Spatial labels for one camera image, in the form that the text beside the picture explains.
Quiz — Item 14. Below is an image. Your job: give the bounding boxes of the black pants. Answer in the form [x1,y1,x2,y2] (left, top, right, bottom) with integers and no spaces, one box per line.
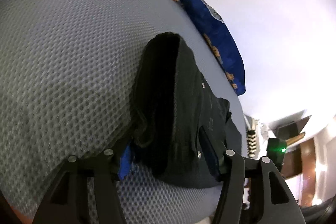
[132,32,242,189]

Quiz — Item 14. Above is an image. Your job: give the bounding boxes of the blue floral blanket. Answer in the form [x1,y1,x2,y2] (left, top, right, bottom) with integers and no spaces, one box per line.
[173,0,246,96]

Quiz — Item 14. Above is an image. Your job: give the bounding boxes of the grey mesh mattress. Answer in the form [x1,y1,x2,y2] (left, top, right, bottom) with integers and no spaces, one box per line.
[1,0,245,219]

